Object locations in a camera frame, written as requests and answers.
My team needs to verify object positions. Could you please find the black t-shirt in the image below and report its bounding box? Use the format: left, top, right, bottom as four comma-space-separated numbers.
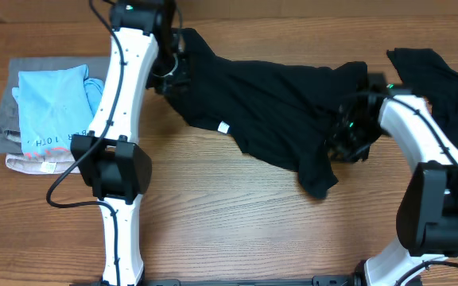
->
165, 29, 367, 199

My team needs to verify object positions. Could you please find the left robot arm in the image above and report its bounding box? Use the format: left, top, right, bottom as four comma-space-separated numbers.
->
71, 1, 190, 285

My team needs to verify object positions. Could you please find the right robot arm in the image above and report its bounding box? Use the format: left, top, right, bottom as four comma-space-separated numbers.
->
311, 74, 458, 286

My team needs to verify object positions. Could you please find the black clothes pile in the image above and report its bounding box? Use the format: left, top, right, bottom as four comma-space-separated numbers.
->
386, 48, 458, 148

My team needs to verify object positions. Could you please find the light blue folded shirt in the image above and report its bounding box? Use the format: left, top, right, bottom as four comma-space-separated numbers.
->
11, 64, 104, 157

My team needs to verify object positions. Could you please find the beige folded garment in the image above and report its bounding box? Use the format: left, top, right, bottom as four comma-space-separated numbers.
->
2, 131, 75, 175

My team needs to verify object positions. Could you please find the grey folded garment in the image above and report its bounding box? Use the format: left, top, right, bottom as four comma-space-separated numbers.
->
0, 56, 110, 154

